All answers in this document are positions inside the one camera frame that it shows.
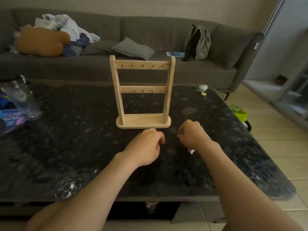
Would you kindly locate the white crumpled garment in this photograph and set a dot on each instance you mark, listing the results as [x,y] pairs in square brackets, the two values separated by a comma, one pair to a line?
[69,25]

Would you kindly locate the dark shoe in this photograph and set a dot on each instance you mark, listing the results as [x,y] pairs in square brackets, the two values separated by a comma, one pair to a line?
[281,80]

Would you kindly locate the wooden jewelry stand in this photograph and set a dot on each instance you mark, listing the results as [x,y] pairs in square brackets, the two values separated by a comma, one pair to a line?
[139,64]

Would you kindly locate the small black object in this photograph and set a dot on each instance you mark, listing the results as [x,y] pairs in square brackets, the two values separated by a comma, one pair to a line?
[248,126]

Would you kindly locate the blue crumpled garment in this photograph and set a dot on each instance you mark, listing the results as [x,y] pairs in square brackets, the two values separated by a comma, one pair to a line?
[77,46]

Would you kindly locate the pink item under table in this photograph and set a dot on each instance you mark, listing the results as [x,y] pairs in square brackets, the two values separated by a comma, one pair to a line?
[151,204]

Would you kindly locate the person's left forearm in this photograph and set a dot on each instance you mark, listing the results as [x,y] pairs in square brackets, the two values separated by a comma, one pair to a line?
[96,190]

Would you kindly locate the clear plastic tumbler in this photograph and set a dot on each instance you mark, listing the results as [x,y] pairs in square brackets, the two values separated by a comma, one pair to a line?
[21,98]

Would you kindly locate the brown plush toy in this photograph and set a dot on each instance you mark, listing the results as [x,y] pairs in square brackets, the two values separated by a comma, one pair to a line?
[41,43]

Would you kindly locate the grey fabric sofa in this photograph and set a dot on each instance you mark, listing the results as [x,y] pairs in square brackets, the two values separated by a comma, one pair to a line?
[156,28]

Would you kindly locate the person's left hand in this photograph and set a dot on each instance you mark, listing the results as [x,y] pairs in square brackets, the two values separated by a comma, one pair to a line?
[144,149]

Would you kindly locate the green bag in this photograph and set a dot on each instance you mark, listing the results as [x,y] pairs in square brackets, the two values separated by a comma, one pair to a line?
[239,114]

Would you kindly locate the grey flat cushion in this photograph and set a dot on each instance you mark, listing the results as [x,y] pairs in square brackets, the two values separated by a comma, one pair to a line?
[98,48]

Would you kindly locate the person's right forearm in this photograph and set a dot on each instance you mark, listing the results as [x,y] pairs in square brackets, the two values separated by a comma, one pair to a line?
[240,190]

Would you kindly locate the person's right hand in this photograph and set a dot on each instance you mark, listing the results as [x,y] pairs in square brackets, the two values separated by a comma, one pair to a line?
[192,134]

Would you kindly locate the sliding glass door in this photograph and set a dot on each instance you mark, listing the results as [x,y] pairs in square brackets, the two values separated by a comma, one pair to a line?
[284,45]

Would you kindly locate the blue printed packet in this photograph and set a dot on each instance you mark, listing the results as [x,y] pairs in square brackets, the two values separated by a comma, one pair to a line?
[10,120]

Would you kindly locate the checkered pillow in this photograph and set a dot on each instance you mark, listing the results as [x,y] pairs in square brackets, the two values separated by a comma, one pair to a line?
[134,49]

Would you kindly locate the grey backpack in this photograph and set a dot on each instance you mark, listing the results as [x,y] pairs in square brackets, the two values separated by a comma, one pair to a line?
[203,43]

